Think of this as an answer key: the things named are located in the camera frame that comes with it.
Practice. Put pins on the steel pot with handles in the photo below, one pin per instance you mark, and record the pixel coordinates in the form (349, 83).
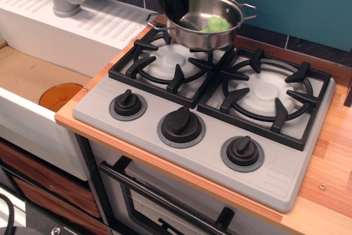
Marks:
(186, 31)

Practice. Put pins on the black stove knob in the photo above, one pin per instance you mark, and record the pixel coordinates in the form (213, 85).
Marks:
(242, 154)
(181, 129)
(127, 106)

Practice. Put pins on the toy oven door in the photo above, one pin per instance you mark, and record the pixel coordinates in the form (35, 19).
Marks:
(242, 223)

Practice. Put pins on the black left burner grate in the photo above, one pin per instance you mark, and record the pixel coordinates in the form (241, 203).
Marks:
(164, 69)

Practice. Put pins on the black burner grate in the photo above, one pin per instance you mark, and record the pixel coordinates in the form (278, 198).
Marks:
(281, 101)
(164, 69)

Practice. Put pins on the black middle stove knob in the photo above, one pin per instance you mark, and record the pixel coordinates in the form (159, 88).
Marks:
(181, 129)

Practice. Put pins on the grey toy stove top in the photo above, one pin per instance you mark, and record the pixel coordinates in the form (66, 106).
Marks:
(276, 183)

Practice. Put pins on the wooden drawer fronts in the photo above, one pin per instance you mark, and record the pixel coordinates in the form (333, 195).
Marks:
(52, 189)

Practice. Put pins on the green toy broccoli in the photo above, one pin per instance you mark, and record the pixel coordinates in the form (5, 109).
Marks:
(215, 24)

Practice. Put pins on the black right burner grate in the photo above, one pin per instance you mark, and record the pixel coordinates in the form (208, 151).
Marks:
(281, 101)

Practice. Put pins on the black oven door handle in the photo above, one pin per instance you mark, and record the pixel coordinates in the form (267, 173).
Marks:
(161, 205)

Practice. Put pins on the white toy sink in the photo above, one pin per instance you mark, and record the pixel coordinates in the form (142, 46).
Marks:
(40, 50)

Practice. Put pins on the black right stove knob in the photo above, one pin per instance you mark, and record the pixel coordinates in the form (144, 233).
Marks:
(242, 154)

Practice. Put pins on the orange plastic bowl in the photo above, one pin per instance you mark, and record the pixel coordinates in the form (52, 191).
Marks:
(57, 96)

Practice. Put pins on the black left stove knob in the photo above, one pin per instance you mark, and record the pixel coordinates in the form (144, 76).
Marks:
(127, 106)

